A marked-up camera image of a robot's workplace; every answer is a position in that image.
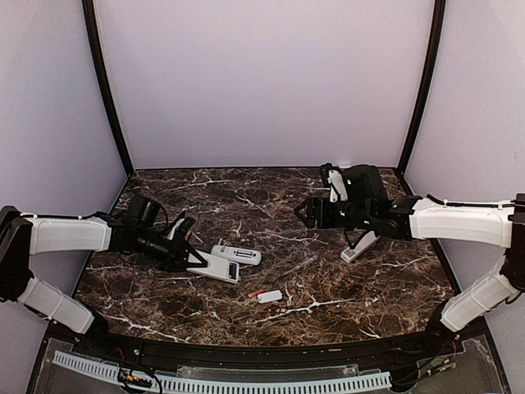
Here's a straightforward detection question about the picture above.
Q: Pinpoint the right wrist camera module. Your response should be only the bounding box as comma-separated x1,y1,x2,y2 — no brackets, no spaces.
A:
319,163,348,203

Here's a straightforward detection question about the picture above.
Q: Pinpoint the white slotted cable duct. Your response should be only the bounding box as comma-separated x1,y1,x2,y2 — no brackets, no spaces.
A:
52,350,392,393

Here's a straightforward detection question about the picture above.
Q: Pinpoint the slim white remote control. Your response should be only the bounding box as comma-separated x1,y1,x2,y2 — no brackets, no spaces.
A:
340,231,379,263

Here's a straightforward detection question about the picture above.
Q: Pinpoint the white remote with compartment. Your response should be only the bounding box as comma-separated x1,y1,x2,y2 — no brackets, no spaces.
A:
211,245,262,266

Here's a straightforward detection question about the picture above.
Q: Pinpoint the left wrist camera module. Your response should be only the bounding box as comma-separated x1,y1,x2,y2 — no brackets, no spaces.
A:
167,210,196,242

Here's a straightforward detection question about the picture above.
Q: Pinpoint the black front rail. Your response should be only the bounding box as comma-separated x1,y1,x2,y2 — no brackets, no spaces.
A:
39,318,493,373

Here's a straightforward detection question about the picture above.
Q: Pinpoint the black right frame post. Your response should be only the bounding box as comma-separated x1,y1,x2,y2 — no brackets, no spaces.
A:
397,0,446,176

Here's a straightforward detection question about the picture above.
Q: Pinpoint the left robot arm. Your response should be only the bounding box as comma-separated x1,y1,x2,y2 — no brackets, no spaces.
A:
1,195,208,358

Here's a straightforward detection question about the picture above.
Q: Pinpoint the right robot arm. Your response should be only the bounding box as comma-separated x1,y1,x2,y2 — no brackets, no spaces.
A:
294,163,524,356

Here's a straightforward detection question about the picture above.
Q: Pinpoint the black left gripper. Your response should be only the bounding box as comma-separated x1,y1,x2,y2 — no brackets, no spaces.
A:
134,227,207,273

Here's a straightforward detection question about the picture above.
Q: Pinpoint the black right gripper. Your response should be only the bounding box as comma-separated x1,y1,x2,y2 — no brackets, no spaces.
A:
295,195,374,229

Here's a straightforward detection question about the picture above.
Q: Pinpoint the white battery cover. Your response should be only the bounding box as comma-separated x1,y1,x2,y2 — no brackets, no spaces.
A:
257,290,283,304

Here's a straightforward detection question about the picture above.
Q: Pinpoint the blue purple battery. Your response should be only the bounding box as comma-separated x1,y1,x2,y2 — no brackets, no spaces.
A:
228,262,239,282

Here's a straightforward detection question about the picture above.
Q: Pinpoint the white remote with green buttons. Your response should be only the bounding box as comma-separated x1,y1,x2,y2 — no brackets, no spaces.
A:
186,251,240,284

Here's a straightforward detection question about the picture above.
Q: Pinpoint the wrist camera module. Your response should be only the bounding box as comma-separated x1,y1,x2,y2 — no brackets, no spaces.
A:
319,163,348,203
167,210,196,242

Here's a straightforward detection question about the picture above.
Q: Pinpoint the clear handle screwdriver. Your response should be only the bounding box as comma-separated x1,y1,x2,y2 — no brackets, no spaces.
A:
278,255,318,278

